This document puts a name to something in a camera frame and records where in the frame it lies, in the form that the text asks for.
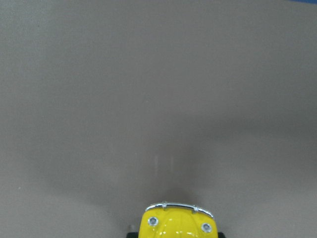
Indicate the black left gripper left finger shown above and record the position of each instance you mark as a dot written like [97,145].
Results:
[132,235]

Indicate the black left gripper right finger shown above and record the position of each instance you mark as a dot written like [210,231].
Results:
[221,235]

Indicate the yellow beetle toy car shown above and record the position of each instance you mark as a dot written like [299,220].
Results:
[177,220]

